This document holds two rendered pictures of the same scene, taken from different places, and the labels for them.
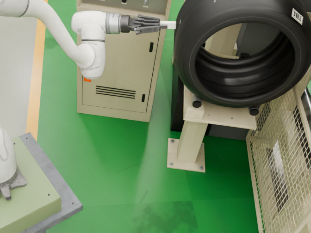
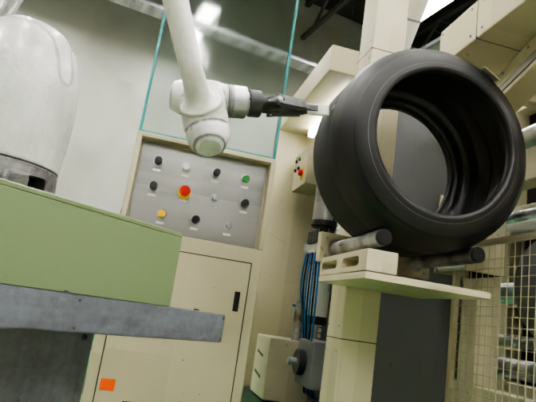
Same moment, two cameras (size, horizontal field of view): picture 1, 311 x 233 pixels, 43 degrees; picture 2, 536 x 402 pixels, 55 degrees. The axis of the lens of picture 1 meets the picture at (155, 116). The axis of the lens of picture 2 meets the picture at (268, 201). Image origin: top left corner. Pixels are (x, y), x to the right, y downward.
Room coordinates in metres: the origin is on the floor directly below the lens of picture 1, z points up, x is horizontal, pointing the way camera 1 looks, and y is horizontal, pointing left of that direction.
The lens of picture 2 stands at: (0.14, 0.30, 0.66)
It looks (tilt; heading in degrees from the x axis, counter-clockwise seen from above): 12 degrees up; 353
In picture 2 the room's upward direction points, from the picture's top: 8 degrees clockwise
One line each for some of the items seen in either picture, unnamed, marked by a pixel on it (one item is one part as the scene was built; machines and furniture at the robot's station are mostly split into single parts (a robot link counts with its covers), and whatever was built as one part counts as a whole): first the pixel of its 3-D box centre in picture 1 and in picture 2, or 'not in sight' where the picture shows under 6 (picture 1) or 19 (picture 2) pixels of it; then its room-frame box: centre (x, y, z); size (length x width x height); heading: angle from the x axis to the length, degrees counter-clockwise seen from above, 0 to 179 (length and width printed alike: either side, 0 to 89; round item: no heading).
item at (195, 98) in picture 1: (196, 81); (357, 243); (1.58, -0.17, 0.90); 0.35 x 0.05 x 0.05; 5
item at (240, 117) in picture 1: (218, 99); (397, 285); (1.60, -0.31, 0.80); 0.37 x 0.36 x 0.02; 95
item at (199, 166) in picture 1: (186, 154); not in sight; (1.85, -0.27, 0.01); 0.27 x 0.27 x 0.02; 5
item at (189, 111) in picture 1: (193, 90); (354, 266); (1.58, -0.17, 0.84); 0.36 x 0.09 x 0.06; 5
